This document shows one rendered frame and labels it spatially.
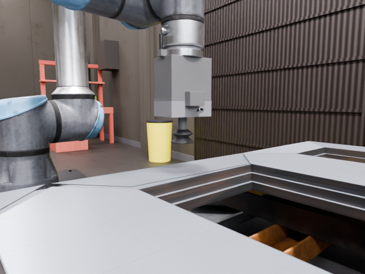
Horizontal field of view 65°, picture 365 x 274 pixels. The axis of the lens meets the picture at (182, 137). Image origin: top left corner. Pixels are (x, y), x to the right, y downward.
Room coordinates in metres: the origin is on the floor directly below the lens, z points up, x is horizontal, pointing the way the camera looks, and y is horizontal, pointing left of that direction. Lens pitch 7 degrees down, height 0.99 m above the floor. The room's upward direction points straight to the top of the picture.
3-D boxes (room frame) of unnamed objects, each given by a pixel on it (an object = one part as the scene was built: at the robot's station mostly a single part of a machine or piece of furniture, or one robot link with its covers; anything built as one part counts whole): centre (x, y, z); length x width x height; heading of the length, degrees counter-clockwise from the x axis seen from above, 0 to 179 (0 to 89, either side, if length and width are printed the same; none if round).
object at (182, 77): (0.51, 0.00, 1.02); 0.10 x 0.09 x 0.16; 33
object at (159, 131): (4.82, 0.39, 0.35); 0.45 x 0.44 x 0.69; 124
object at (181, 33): (0.52, 0.00, 1.10); 0.08 x 0.08 x 0.05
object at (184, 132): (0.52, 0.00, 0.93); 0.04 x 0.04 x 0.02
